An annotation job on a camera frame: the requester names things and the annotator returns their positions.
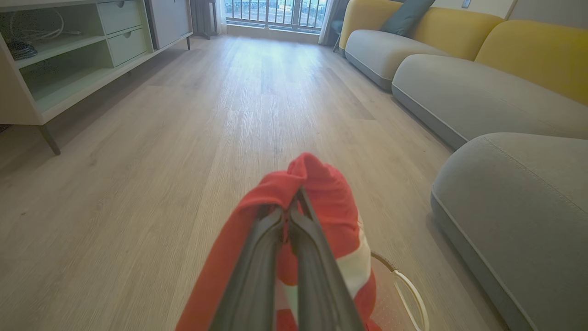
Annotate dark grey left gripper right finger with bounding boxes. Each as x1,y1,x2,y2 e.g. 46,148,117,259
288,187,366,331

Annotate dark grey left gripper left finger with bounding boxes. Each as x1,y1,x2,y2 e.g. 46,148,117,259
209,207,285,331

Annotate red and white garment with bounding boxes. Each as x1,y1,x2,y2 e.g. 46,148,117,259
175,153,382,331

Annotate cream laundry basket brown rim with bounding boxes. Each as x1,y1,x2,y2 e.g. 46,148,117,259
369,251,430,331

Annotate grey rounded end sofa seat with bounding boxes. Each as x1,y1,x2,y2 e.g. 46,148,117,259
430,132,588,331

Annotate grey short sofa seat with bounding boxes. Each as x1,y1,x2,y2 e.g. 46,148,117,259
344,29,452,91

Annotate grey long sofa seat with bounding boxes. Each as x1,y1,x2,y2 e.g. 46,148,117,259
391,54,588,150

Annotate small blue side chair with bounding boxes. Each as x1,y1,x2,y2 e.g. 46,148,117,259
330,19,346,53

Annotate sheer grey curtain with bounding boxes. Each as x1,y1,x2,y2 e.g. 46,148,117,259
318,0,351,46

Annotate balcony metal railing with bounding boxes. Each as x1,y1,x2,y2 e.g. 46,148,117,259
224,0,328,34

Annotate pale green cabinet drawer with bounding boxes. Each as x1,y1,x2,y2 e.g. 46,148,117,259
107,27,148,68
97,0,143,35

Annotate dark grey curtain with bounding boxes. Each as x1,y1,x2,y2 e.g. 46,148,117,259
190,0,218,40

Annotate teal throw cushion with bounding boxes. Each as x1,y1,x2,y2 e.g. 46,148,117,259
380,0,435,37

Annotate yellow curved sofa backrest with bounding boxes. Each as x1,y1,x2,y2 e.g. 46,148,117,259
339,0,504,61

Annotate pale green TV cabinet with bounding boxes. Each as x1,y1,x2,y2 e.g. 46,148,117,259
0,0,194,156

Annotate yellow wide sofa backrest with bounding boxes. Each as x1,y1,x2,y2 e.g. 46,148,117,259
475,20,588,105

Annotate white coiled cable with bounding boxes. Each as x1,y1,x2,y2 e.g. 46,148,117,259
8,8,82,43

